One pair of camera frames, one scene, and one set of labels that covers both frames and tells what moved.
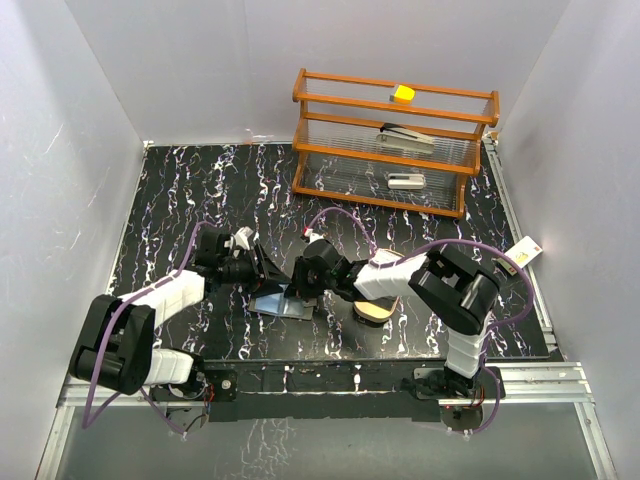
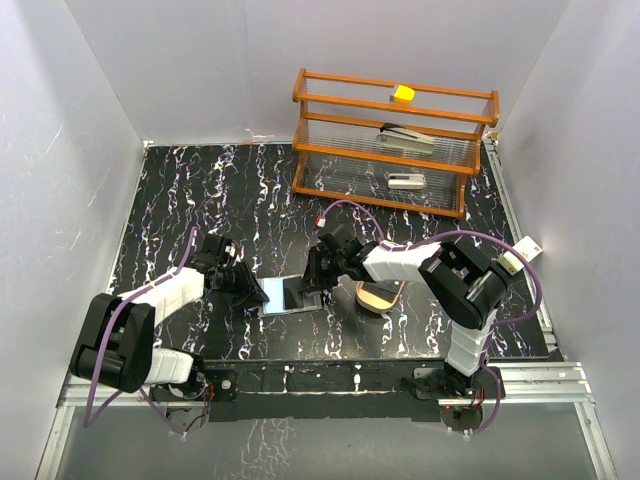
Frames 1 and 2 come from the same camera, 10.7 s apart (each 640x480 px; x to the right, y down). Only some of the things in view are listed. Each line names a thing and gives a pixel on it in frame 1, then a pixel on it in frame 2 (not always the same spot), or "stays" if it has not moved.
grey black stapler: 400,138 stays
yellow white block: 402,94 stays
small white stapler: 406,181 stays
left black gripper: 265,277 → 250,294
